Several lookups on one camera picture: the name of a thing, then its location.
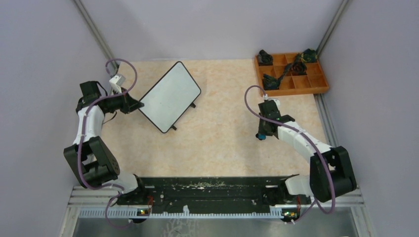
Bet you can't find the blue black whiteboard eraser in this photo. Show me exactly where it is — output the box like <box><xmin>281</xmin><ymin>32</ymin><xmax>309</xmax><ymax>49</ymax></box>
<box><xmin>255</xmin><ymin>133</ymin><xmax>266</xmax><ymax>141</ymax></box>

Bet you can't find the white whiteboard black frame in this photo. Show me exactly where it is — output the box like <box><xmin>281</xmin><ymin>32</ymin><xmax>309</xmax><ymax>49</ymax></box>
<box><xmin>139</xmin><ymin>61</ymin><xmax>202</xmax><ymax>133</ymax></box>

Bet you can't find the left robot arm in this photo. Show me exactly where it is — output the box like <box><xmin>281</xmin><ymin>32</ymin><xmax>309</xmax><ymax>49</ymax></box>
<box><xmin>63</xmin><ymin>81</ymin><xmax>148</xmax><ymax>205</ymax></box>

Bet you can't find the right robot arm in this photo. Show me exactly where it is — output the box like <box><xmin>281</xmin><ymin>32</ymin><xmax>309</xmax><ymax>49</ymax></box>
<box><xmin>256</xmin><ymin>100</ymin><xmax>357</xmax><ymax>203</ymax></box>

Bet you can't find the dark cloth strip lower left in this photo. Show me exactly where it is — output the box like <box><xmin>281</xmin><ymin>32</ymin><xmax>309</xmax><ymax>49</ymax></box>
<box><xmin>262</xmin><ymin>63</ymin><xmax>292</xmax><ymax>90</ymax></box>

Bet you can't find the dark crumpled cloth top left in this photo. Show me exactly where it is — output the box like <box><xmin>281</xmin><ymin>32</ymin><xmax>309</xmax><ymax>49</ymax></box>
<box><xmin>256</xmin><ymin>49</ymin><xmax>273</xmax><ymax>66</ymax></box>

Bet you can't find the dark rolled cloth centre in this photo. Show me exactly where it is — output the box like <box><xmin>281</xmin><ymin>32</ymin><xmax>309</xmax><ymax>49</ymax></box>
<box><xmin>291</xmin><ymin>61</ymin><xmax>307</xmax><ymax>76</ymax></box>

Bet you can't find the orange compartment tray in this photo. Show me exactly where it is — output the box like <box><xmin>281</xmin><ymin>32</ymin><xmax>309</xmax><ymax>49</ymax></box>
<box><xmin>254</xmin><ymin>53</ymin><xmax>330</xmax><ymax>96</ymax></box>

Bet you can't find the dark cloth top right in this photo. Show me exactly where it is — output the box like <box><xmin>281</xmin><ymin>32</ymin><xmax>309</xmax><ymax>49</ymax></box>
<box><xmin>300</xmin><ymin>48</ymin><xmax>318</xmax><ymax>63</ymax></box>

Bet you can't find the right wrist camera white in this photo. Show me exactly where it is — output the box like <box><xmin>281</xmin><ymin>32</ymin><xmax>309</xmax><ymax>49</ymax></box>
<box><xmin>263</xmin><ymin>94</ymin><xmax>281</xmax><ymax>108</ymax></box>

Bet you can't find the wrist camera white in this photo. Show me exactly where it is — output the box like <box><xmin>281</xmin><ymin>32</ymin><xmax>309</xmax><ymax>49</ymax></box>
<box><xmin>109</xmin><ymin>74</ymin><xmax>126</xmax><ymax>94</ymax></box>
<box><xmin>263</xmin><ymin>94</ymin><xmax>281</xmax><ymax>108</ymax></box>

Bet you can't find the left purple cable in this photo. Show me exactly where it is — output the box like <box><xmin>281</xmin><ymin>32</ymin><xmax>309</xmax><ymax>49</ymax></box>
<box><xmin>77</xmin><ymin>58</ymin><xmax>138</xmax><ymax>229</ymax></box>

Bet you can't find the purple cable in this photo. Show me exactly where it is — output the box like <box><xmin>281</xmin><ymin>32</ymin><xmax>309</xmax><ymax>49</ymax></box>
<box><xmin>244</xmin><ymin>85</ymin><xmax>337</xmax><ymax>225</ymax></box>
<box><xmin>77</xmin><ymin>58</ymin><xmax>138</xmax><ymax>229</ymax></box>

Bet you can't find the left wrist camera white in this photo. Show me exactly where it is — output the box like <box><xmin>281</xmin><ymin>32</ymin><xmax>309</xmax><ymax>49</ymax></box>
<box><xmin>109</xmin><ymin>74</ymin><xmax>126</xmax><ymax>94</ymax></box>

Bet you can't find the aluminium frame post left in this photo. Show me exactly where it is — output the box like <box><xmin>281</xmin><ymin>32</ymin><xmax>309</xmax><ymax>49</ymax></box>
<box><xmin>72</xmin><ymin>0</ymin><xmax>115</xmax><ymax>60</ymax></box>

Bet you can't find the aluminium frame post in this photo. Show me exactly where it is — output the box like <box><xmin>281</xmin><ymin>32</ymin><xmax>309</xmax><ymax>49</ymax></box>
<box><xmin>316</xmin><ymin>0</ymin><xmax>352</xmax><ymax>58</ymax></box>
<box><xmin>72</xmin><ymin>0</ymin><xmax>115</xmax><ymax>60</ymax></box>

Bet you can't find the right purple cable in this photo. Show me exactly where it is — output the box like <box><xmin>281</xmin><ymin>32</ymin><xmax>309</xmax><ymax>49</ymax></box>
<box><xmin>244</xmin><ymin>85</ymin><xmax>337</xmax><ymax>225</ymax></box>

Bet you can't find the white cable duct strip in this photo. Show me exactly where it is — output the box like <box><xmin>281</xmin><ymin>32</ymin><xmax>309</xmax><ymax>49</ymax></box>
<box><xmin>79</xmin><ymin>205</ymin><xmax>299</xmax><ymax>222</ymax></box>

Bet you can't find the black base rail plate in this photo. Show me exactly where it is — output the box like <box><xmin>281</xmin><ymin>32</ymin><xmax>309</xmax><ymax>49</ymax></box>
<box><xmin>117</xmin><ymin>176</ymin><xmax>311</xmax><ymax>221</ymax></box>

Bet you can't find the aluminium frame post right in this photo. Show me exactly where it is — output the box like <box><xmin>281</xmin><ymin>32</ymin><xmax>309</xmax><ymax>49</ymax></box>
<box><xmin>316</xmin><ymin>0</ymin><xmax>352</xmax><ymax>58</ymax></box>

